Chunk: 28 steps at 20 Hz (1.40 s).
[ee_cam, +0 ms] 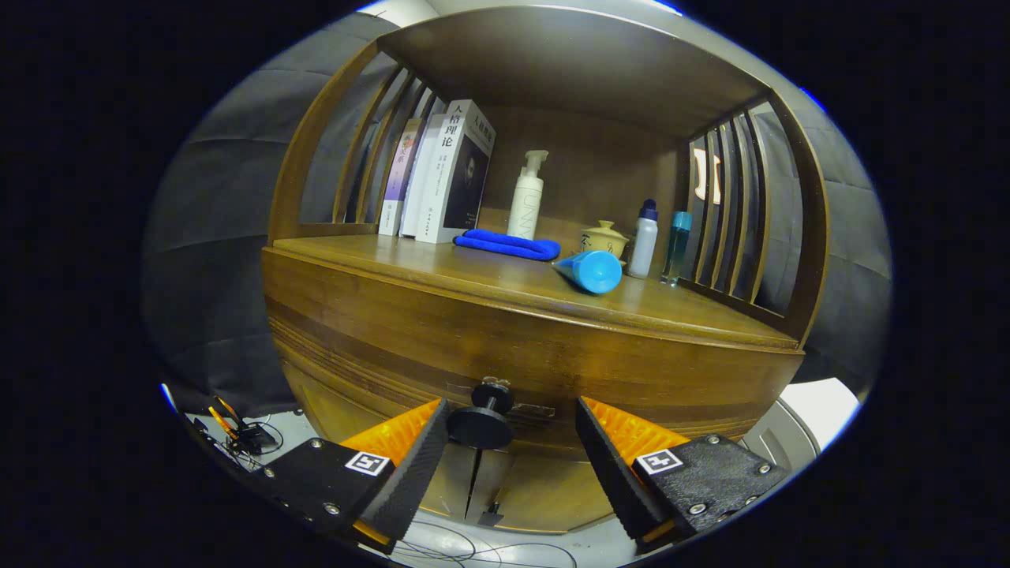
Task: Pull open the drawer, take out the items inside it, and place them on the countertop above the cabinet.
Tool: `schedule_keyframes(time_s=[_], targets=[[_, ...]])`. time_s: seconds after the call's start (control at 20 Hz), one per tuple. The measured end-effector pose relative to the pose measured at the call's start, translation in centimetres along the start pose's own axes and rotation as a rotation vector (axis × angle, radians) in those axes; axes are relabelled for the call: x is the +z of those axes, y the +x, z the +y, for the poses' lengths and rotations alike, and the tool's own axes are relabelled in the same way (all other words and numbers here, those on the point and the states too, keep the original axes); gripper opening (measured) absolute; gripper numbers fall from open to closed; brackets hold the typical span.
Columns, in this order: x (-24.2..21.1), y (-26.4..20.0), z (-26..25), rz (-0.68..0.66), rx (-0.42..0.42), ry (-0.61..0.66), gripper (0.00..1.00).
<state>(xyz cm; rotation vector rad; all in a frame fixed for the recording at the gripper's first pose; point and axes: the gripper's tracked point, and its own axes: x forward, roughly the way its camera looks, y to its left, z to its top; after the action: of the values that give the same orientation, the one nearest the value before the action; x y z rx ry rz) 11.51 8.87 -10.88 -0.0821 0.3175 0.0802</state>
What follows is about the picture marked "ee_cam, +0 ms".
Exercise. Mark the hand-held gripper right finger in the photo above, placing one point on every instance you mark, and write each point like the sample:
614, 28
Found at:
611, 481

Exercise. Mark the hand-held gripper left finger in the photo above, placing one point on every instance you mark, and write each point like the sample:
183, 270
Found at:
410, 481

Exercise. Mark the wooden drawer with black knob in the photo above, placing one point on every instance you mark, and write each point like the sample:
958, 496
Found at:
647, 394

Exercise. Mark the white and blue tube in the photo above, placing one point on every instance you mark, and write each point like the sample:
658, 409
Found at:
596, 272

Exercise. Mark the wooden countertop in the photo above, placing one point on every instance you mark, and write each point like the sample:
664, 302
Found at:
473, 276

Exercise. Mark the wooden cabinet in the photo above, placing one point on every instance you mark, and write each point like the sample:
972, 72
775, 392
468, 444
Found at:
568, 63

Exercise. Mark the white and grey unit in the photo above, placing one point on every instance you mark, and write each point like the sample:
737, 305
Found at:
821, 402

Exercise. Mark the white bottle with blue cap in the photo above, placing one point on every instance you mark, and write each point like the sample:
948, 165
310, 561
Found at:
643, 244

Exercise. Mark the clear blue bottle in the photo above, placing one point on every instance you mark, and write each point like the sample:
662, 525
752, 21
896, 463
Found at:
676, 248

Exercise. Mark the yellow lidded teacup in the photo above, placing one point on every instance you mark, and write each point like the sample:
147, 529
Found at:
606, 237

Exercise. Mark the folded blue cloth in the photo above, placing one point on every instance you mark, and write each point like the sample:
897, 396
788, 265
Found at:
509, 246

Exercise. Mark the white pump bottle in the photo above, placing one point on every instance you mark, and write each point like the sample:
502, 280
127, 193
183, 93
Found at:
526, 205

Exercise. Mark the thin white book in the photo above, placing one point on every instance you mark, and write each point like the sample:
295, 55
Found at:
418, 189

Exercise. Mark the purple spine book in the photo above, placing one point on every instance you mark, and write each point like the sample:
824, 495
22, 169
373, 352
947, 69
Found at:
398, 177

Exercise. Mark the white book with portrait cover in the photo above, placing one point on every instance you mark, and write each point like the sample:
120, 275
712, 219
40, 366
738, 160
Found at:
465, 181

